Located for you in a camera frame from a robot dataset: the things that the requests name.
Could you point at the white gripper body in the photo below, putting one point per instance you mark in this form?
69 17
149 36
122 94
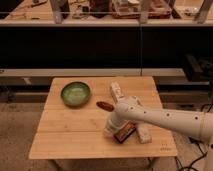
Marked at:
114 124

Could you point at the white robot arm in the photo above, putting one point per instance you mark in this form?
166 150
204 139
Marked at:
197 125

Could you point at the green ceramic bowl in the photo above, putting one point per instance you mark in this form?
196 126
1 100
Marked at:
75 94

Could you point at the brown chocolate bar box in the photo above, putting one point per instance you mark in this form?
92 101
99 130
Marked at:
123 134

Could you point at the long white packaged item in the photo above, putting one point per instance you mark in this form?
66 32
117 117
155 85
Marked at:
142 131

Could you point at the wooden folding table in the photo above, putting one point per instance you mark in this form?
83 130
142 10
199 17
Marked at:
66 133

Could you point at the black box at right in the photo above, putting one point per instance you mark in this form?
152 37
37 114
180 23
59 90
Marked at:
198 69

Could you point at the long metal shelf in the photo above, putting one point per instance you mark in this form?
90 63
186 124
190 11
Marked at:
58 38

